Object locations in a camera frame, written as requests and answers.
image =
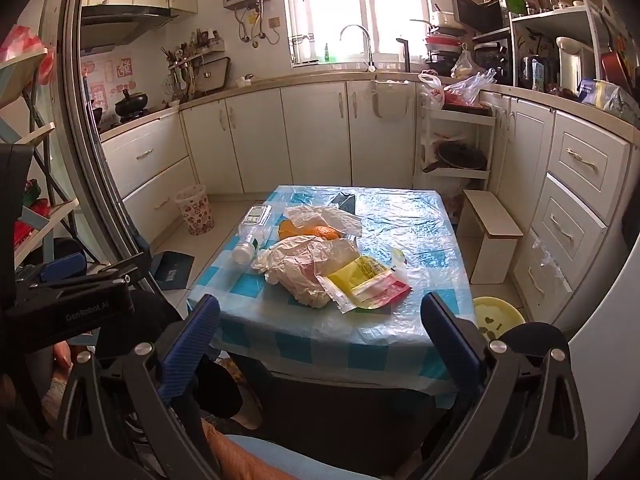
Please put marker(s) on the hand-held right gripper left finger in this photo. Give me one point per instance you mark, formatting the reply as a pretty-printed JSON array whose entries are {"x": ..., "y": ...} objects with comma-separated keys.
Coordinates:
[{"x": 192, "y": 332}]

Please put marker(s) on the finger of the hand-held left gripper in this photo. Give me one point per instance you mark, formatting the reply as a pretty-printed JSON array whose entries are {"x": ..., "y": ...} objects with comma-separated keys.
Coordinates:
[
  {"x": 62, "y": 266},
  {"x": 115, "y": 271}
]

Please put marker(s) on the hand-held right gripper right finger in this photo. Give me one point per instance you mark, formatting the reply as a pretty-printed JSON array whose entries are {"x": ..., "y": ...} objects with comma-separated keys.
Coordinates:
[{"x": 450, "y": 340}]

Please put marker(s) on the orange peel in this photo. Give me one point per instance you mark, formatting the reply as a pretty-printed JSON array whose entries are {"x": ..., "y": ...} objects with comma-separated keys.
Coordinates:
[{"x": 312, "y": 232}]

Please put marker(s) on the white storage rack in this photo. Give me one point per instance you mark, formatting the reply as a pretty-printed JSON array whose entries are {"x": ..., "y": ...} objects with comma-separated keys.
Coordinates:
[{"x": 35, "y": 222}]

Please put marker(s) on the yellow plastic basin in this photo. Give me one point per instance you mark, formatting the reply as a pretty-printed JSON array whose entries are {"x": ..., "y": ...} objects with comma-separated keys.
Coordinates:
[{"x": 495, "y": 312}]

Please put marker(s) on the dark blue dustpan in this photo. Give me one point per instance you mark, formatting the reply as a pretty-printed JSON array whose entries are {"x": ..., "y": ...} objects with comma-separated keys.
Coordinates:
[{"x": 172, "y": 270}]

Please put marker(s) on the floral wastebasket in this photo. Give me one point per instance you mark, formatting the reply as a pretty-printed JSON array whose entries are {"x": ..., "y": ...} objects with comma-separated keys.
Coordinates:
[{"x": 195, "y": 210}]

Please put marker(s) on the clear plastic bottle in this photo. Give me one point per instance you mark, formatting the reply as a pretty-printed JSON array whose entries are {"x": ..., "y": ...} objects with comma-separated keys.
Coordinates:
[{"x": 248, "y": 246}]

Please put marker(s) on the blue checked tablecloth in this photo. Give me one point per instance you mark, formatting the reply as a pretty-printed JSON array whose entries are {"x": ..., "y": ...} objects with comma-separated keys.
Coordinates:
[{"x": 415, "y": 240}]

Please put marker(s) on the yellow red snack packet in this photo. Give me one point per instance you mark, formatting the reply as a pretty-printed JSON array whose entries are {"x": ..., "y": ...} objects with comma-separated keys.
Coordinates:
[{"x": 360, "y": 277}]

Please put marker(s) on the white wooden stool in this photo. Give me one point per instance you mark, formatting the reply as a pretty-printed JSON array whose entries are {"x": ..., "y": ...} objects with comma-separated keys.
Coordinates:
[{"x": 492, "y": 225}]

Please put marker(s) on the beige crumpled plastic bag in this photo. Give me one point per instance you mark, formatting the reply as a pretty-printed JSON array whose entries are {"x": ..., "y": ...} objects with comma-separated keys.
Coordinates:
[{"x": 295, "y": 265}]

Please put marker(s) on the person's leg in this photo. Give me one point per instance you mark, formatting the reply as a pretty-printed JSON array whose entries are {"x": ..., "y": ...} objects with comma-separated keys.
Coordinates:
[{"x": 260, "y": 460}]

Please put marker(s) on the black cooking pot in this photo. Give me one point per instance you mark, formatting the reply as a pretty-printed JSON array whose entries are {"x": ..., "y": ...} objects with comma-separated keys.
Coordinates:
[{"x": 131, "y": 102}]

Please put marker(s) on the white crumpled plastic bag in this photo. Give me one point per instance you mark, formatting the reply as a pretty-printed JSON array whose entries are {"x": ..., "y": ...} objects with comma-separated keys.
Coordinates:
[{"x": 327, "y": 219}]

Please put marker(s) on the black frying pan with lid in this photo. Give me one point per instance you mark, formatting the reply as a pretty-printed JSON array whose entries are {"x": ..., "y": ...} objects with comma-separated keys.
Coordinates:
[{"x": 460, "y": 157}]

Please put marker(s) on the utensil rack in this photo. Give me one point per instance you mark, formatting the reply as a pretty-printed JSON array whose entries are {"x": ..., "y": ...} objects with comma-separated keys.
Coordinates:
[{"x": 182, "y": 62}]

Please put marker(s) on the dark rectangular tray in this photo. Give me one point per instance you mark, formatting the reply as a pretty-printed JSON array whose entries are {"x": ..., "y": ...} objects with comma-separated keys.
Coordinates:
[{"x": 215, "y": 76}]

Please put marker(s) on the white shelf cart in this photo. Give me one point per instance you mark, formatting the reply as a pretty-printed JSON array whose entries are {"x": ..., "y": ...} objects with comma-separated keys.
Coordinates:
[{"x": 452, "y": 116}]

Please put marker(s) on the cream kitchen base cabinets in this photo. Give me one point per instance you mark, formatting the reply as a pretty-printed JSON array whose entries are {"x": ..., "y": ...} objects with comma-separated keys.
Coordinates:
[{"x": 310, "y": 130}]

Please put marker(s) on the range hood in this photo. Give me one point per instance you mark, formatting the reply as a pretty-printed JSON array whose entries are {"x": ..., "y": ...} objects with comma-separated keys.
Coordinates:
[{"x": 120, "y": 22}]

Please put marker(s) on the white hanging bin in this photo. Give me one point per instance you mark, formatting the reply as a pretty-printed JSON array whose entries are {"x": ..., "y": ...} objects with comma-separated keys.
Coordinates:
[{"x": 395, "y": 97}]

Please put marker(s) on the white red shopping bag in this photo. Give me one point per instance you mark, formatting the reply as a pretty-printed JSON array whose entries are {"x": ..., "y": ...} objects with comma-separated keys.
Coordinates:
[{"x": 432, "y": 91}]

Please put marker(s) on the clear red plastic bag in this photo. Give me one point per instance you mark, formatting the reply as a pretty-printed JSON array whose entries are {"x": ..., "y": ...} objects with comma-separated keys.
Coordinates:
[{"x": 467, "y": 89}]

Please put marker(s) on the black slim faucet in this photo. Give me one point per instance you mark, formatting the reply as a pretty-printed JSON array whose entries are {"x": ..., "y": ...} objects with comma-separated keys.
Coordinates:
[{"x": 405, "y": 55}]

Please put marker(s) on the blue food package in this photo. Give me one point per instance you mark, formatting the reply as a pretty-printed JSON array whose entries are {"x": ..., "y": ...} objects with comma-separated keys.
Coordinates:
[{"x": 600, "y": 92}]

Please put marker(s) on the stack of cookware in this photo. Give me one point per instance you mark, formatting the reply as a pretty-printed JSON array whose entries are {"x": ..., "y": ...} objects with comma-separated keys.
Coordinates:
[{"x": 442, "y": 45}]

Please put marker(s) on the white electric kettle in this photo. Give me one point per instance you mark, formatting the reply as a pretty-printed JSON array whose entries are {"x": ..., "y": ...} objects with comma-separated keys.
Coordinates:
[{"x": 570, "y": 62}]

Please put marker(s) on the chrome kitchen faucet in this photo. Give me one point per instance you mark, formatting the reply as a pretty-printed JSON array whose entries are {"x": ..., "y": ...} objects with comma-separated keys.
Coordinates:
[{"x": 357, "y": 27}]

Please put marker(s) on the black microwave oven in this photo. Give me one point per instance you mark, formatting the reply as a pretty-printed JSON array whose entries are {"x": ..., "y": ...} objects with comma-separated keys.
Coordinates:
[{"x": 477, "y": 10}]

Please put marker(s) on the white counter shelf rack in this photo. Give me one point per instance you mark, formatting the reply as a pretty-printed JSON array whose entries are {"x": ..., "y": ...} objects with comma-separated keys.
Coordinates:
[{"x": 550, "y": 16}]

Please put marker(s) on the kitchen window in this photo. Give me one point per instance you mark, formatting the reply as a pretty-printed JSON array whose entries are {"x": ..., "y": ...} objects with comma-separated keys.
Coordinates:
[{"x": 355, "y": 5}]

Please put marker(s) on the pink wall stickers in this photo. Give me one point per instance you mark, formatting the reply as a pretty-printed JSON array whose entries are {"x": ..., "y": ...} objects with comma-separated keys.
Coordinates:
[{"x": 107, "y": 75}]

